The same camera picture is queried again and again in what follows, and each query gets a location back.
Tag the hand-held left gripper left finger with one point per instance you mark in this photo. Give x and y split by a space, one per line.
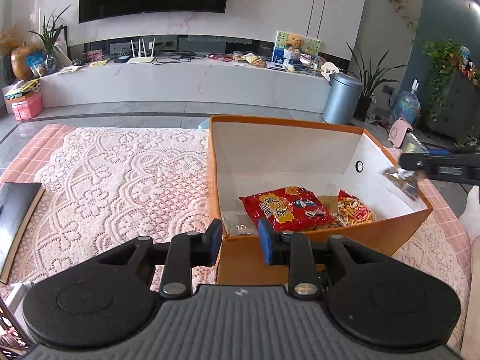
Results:
213 242

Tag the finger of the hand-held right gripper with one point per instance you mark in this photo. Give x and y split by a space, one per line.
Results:
438 159
450 177

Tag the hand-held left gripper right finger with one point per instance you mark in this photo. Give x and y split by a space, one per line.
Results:
267 243

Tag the clear plastic snack packet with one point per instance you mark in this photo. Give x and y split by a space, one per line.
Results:
240 224

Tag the red snack packet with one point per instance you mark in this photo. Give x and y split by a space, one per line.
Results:
285 207

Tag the orange-red chips bag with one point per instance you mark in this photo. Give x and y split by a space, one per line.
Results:
353 210

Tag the orange cardboard box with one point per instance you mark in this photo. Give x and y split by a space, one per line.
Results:
285 150

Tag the person's white sock foot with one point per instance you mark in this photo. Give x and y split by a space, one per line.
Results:
471 210

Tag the pink fan heater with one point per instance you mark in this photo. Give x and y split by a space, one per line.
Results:
399 133

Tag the dark grey cabinet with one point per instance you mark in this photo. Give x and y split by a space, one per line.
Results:
455 108

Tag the blue water bottle with pump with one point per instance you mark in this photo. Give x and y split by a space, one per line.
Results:
407 107

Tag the green ivy plant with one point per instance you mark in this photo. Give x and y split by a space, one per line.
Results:
444 67

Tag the spiky potted plant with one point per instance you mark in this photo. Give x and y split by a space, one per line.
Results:
369 78

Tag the grey pedal trash can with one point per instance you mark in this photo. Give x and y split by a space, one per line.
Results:
341 99

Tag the light blue stool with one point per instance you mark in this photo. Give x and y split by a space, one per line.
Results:
203 123

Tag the round white hand fan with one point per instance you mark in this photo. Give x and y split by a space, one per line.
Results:
329 70

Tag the white tv cabinet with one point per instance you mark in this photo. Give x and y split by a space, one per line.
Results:
187 82

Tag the green picture board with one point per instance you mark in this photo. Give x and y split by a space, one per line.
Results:
314 45

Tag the snack bags on cabinet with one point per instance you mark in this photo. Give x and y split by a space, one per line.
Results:
251 59

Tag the brown teddy bear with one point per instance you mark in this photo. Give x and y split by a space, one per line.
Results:
293 42

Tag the white router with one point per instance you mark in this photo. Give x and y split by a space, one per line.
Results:
141 58

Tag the black book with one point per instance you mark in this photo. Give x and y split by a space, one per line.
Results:
17 217

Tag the pink checked table cover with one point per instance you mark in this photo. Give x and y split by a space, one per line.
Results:
41 138

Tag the pink gift boxes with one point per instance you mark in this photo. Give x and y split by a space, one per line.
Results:
28 107

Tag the orchid plant in glass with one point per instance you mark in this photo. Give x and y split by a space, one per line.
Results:
50 35

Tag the gold vase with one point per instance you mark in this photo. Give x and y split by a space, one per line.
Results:
20 62

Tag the dried flowers in vase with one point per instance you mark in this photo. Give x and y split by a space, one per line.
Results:
5 45

